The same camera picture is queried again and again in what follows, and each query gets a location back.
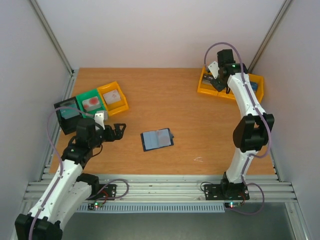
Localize yellow bin far left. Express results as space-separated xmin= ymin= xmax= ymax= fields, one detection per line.
xmin=197 ymin=66 xmax=219 ymax=97

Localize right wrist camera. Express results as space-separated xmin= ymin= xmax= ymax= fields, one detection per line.
xmin=207 ymin=61 xmax=220 ymax=80

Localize black card stack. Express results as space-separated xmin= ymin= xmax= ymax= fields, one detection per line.
xmin=201 ymin=73 xmax=215 ymax=86

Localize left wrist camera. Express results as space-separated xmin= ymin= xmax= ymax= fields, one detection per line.
xmin=94 ymin=110 xmax=109 ymax=130

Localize left controller board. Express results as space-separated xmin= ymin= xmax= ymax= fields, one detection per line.
xmin=87 ymin=202 xmax=104 ymax=211

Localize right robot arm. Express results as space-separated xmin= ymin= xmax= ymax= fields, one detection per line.
xmin=208 ymin=49 xmax=275 ymax=200

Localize aluminium rail base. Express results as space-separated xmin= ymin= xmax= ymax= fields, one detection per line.
xmin=22 ymin=173 xmax=298 ymax=204

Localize blue card stack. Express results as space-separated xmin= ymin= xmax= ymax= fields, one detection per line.
xmin=250 ymin=81 xmax=258 ymax=93

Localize green bin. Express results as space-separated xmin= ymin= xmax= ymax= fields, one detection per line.
xmin=75 ymin=88 xmax=106 ymax=115

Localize black bin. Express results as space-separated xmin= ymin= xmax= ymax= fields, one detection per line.
xmin=53 ymin=97 xmax=83 ymax=135

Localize yellow bin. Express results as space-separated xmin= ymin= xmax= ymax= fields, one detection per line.
xmin=217 ymin=90 xmax=236 ymax=101
xmin=97 ymin=81 xmax=129 ymax=117
xmin=197 ymin=66 xmax=219 ymax=97
xmin=248 ymin=73 xmax=265 ymax=103

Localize purple cable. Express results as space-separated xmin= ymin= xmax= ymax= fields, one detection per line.
xmin=27 ymin=106 xmax=97 ymax=240
xmin=203 ymin=41 xmax=273 ymax=181

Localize yellow bin left side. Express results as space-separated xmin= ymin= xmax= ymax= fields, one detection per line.
xmin=97 ymin=81 xmax=129 ymax=117

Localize corner aluminium profile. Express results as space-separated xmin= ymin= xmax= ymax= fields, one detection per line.
xmin=29 ymin=0 xmax=76 ymax=83
xmin=248 ymin=0 xmax=294 ymax=73

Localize grey slotted cable duct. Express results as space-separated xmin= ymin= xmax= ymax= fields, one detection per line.
xmin=76 ymin=202 xmax=225 ymax=214

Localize yellow bin far right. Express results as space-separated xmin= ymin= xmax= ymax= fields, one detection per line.
xmin=248 ymin=73 xmax=265 ymax=103

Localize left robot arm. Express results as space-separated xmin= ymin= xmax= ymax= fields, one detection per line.
xmin=14 ymin=118 xmax=127 ymax=240

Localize controller board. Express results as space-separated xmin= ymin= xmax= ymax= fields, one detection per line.
xmin=224 ymin=201 xmax=242 ymax=209
xmin=87 ymin=202 xmax=104 ymax=211

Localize left corner aluminium profile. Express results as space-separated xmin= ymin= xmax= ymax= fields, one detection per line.
xmin=29 ymin=0 xmax=76 ymax=83

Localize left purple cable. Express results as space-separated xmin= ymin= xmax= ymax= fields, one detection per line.
xmin=27 ymin=106 xmax=97 ymax=240

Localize white card stack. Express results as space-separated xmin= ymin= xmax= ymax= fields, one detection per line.
xmin=102 ymin=89 xmax=121 ymax=105

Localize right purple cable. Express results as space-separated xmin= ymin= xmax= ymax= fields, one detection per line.
xmin=203 ymin=41 xmax=273 ymax=181

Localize red spot card stack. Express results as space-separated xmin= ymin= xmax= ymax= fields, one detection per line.
xmin=82 ymin=96 xmax=101 ymax=112

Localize right controller board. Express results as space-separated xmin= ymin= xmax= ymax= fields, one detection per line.
xmin=224 ymin=201 xmax=242 ymax=209

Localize yellow bin middle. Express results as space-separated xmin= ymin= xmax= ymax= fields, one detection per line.
xmin=217 ymin=90 xmax=236 ymax=101

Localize right corner aluminium profile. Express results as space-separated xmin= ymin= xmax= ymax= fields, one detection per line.
xmin=248 ymin=0 xmax=294 ymax=73

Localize teal card stack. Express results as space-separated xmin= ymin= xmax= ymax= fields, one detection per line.
xmin=60 ymin=103 xmax=80 ymax=120

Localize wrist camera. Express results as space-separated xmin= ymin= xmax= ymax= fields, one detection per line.
xmin=207 ymin=61 xmax=220 ymax=80
xmin=94 ymin=110 xmax=109 ymax=130

